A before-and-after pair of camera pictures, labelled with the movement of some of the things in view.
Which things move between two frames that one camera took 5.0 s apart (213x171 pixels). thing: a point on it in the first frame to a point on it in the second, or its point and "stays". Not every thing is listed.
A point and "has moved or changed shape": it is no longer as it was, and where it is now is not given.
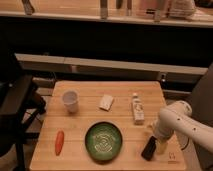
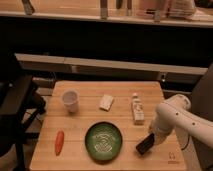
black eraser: x=149 y=149 has moved or changed shape
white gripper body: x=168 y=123 stays
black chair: x=21 y=107 stays
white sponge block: x=106 y=102 stays
